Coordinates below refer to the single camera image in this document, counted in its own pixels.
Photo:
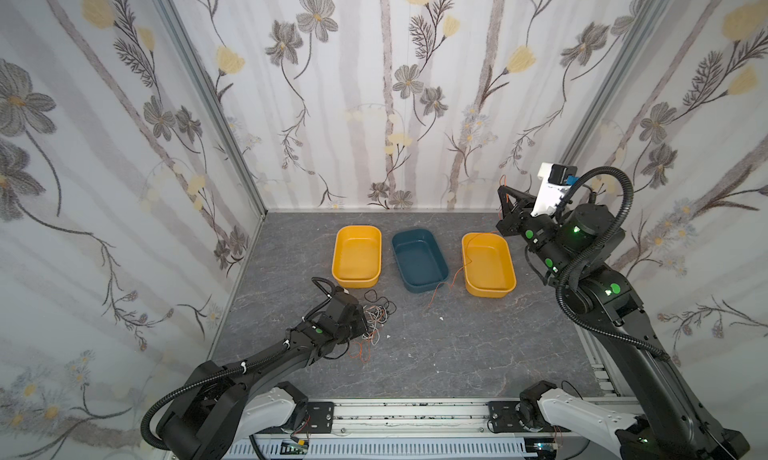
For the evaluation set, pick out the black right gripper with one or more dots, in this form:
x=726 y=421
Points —
x=519 y=214

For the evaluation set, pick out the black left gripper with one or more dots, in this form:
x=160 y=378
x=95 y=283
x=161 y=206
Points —
x=353 y=319

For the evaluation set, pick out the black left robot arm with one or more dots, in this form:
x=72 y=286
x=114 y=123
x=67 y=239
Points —
x=200 y=419

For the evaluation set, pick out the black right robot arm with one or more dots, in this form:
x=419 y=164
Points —
x=574 y=241

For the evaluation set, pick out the left yellow plastic tray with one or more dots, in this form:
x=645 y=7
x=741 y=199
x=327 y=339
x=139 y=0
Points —
x=357 y=258

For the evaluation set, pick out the yellow plastic tray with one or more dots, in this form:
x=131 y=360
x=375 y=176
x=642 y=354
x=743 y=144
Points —
x=357 y=258
x=487 y=265

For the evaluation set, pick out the right yellow plastic tray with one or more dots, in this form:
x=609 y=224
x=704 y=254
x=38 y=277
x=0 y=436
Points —
x=487 y=265

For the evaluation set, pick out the teal plastic tray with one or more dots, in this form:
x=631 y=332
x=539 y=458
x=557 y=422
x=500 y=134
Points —
x=419 y=259

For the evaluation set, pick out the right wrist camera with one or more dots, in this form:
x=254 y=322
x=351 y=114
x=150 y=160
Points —
x=555 y=187

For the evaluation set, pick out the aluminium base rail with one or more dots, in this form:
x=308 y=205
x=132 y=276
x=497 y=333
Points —
x=421 y=428

